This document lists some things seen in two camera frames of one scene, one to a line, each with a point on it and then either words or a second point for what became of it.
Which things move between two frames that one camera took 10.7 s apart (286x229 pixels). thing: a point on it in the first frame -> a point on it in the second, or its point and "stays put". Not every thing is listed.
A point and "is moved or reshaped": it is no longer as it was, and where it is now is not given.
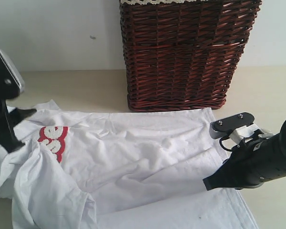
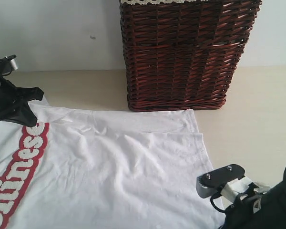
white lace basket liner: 133,2 stays put
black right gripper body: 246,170 -> 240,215
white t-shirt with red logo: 130,169 is moved or reshaped
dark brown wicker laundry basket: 183,56 stays put
